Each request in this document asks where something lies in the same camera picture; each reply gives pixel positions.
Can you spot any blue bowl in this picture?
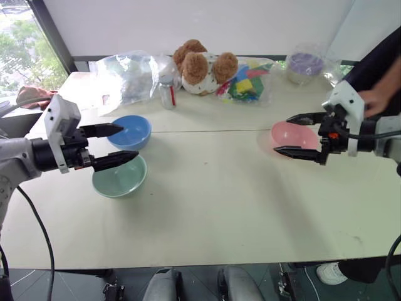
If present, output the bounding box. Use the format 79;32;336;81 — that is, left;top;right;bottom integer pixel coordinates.
107;115;153;151

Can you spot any reddish brown cloth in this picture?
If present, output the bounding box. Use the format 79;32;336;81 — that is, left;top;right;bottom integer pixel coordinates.
16;85;59;110

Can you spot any white sneaker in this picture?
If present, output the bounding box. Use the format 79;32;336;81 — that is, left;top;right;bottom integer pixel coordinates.
316;262;349;286

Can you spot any black table clamp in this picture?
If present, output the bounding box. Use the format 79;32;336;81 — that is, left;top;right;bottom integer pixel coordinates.
276;262;302;301
102;281;127;301

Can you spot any green bowl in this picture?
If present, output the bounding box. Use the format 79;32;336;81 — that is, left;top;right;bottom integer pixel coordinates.
91;153;148;199

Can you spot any brown and white plush toy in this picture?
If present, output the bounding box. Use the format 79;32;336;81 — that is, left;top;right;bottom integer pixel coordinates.
172;38;240;97

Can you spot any person's bare hand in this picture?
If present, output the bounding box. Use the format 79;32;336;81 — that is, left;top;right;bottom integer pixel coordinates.
359;80;395;119

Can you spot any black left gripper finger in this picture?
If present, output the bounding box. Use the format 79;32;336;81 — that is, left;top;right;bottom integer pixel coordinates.
92;150;140;173
79;122;124;139

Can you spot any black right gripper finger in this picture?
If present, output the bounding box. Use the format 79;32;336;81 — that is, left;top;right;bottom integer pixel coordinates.
285;112;327;127
273;145;323;164

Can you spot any red pink bowl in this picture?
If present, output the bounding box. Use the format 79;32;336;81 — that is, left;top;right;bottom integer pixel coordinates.
270;121;320;155

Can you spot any grey rounded robot leg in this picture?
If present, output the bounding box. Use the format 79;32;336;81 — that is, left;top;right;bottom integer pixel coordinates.
142;267;183;301
217;265;264;301

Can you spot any person's dark trouser leg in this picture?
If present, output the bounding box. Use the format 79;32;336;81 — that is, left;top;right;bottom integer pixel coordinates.
337;254;394;285

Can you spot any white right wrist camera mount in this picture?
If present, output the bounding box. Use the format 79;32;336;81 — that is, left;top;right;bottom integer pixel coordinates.
321;80;366;157

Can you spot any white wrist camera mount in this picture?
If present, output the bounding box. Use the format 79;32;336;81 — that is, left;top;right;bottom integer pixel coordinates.
43;93;82;174
321;80;366;157

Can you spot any dark window frame post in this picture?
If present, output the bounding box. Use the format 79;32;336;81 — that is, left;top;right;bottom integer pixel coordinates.
26;0;78;75

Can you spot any clear plastic bag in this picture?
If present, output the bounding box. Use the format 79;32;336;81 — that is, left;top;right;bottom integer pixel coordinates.
95;51;183;117

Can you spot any bag of coloured blocks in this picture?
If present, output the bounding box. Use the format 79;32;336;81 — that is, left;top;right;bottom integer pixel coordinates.
214;57;274;108

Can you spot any bag with purple container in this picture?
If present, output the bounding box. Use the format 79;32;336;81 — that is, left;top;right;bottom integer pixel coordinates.
283;41;343;88

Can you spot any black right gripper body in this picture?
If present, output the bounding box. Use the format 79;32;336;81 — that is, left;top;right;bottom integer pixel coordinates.
317;110;350;166

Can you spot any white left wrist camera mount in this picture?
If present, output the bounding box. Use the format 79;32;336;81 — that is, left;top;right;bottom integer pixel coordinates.
43;93;82;174

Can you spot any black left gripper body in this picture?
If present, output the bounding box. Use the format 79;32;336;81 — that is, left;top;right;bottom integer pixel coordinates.
61;127;95;171

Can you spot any small bottle with red label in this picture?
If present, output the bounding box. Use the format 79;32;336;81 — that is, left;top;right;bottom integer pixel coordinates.
159;75;177;111

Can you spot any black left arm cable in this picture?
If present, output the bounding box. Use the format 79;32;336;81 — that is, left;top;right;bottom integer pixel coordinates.
0;184;56;301

